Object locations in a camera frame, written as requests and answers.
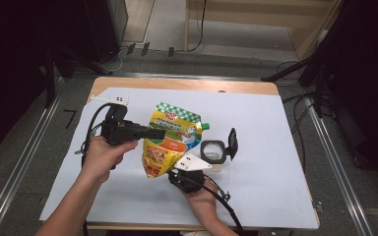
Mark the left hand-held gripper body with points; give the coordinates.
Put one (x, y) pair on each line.
(118, 131)

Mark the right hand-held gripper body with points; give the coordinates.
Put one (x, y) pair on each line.
(190, 164)

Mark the yellow seasoning pouch green cap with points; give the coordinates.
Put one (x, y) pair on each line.
(167, 141)

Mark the glass jar with black lid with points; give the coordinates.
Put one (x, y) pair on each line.
(220, 157)

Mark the person's left hand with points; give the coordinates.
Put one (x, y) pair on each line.
(103, 160)

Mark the person's right hand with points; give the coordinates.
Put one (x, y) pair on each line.
(205, 196)

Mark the white table sheet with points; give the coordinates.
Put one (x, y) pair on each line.
(259, 170)

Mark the black metal stand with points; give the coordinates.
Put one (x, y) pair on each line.
(285, 70)
(50, 82)

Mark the black speaker cabinet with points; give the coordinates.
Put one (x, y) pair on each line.
(101, 29)

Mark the dark curtain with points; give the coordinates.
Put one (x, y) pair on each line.
(367, 82)
(10, 65)

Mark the light wooden frame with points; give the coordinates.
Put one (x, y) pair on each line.
(187, 26)

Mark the metal floor rail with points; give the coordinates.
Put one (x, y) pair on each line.
(13, 183)
(338, 170)

